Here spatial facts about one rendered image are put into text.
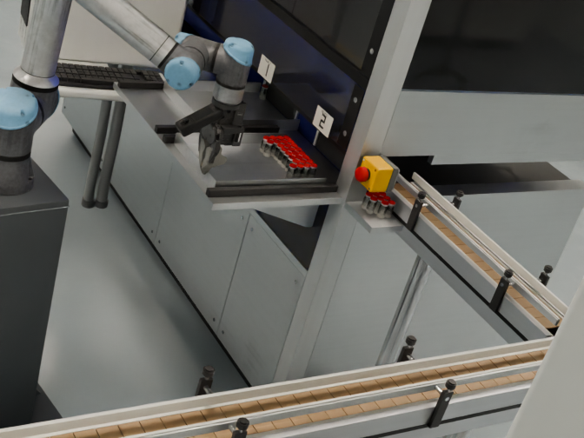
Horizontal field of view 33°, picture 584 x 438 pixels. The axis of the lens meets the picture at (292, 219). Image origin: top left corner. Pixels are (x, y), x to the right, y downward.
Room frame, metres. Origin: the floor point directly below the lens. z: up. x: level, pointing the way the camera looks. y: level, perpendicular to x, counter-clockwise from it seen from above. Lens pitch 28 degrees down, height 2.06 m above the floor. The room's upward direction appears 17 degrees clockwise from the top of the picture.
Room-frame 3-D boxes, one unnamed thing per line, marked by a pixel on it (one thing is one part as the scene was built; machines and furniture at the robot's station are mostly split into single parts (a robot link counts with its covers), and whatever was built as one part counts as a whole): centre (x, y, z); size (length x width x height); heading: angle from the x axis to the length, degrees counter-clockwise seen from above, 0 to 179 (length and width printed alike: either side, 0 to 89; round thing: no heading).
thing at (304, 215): (2.38, 0.08, 0.80); 0.34 x 0.03 x 0.13; 128
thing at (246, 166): (2.42, 0.16, 0.90); 0.34 x 0.26 x 0.04; 127
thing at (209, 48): (2.24, 0.34, 1.21); 0.11 x 0.11 x 0.08; 1
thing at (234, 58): (2.26, 0.25, 1.21); 0.09 x 0.08 x 0.11; 91
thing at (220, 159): (2.25, 0.23, 0.95); 0.06 x 0.03 x 0.09; 128
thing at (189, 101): (2.76, 0.28, 0.90); 0.34 x 0.26 x 0.04; 128
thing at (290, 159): (2.49, 0.07, 0.90); 0.18 x 0.02 x 0.05; 37
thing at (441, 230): (2.23, -0.47, 0.92); 0.69 x 0.15 x 0.16; 38
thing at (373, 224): (2.38, -0.22, 0.87); 0.14 x 0.13 x 0.02; 128
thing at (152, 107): (2.58, 0.23, 0.87); 0.70 x 0.48 x 0.02; 38
